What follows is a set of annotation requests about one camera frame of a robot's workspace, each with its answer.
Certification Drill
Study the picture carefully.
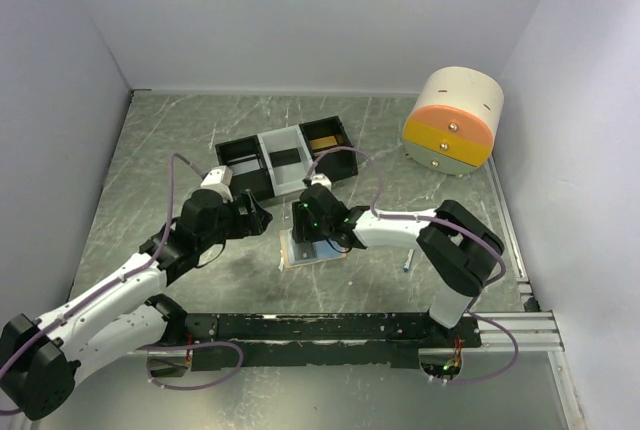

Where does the beige leather card holder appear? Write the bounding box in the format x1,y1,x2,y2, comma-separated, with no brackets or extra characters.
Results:
279,229,346,271

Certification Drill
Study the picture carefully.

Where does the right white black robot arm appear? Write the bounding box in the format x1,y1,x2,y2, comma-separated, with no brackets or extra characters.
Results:
292,184,506,348

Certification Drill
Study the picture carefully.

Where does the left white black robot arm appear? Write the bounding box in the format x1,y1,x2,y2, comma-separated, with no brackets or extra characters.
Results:
1,189,273,420

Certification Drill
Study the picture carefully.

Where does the white card in bin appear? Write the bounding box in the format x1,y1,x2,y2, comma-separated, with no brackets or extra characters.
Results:
227,154,263,176

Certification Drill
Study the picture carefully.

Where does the black card in bin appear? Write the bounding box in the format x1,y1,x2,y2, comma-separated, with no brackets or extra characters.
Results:
269,148,301,167

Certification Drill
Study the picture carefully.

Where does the gold card in bin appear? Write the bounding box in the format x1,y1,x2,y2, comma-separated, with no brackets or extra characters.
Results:
309,135,344,154

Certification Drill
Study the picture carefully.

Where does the black left tray bin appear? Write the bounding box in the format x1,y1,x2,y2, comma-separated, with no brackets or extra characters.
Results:
215,135,275,202

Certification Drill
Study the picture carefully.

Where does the black tray bin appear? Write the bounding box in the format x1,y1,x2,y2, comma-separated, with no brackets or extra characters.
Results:
215,135,275,202
300,116,358,182

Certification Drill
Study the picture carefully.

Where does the white middle tray bin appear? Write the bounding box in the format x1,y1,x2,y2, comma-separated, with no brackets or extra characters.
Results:
257,125,313,197

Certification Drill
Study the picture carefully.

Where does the black right tray bin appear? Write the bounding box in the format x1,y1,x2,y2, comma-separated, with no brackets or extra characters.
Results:
300,116,358,182

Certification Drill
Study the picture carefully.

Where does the white blue pen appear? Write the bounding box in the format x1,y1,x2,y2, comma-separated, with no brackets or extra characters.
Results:
403,249,415,273

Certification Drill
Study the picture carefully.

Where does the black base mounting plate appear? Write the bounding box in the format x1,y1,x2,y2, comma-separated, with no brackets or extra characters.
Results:
155,312,481,369

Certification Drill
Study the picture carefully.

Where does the cream round drawer cabinet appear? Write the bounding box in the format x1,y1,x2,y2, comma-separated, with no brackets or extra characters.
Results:
402,66,505,176

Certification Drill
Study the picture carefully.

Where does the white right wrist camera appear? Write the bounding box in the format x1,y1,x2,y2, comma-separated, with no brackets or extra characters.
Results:
303,173,332,190

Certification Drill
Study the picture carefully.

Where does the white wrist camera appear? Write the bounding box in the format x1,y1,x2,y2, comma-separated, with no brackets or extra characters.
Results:
303,173,332,190
200,166,233,193

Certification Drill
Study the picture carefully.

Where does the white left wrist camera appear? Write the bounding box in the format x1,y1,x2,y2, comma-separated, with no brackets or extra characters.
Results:
200,166,233,193

